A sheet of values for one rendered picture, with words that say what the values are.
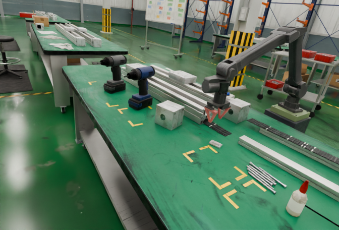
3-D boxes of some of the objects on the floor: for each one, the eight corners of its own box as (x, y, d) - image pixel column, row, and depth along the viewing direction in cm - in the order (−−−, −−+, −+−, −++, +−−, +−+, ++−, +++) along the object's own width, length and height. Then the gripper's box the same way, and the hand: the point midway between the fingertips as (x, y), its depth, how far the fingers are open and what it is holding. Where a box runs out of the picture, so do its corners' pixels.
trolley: (320, 110, 373) (345, 53, 334) (313, 118, 335) (340, 55, 296) (263, 92, 436) (278, 42, 397) (251, 97, 398) (267, 42, 359)
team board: (138, 49, 717) (143, -16, 641) (149, 48, 756) (153, -13, 679) (175, 59, 641) (184, -14, 564) (183, 57, 679) (193, -11, 603)
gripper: (219, 95, 91) (212, 126, 97) (235, 91, 99) (227, 120, 105) (207, 90, 96) (201, 120, 102) (223, 86, 103) (217, 114, 110)
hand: (215, 118), depth 103 cm, fingers open, 8 cm apart
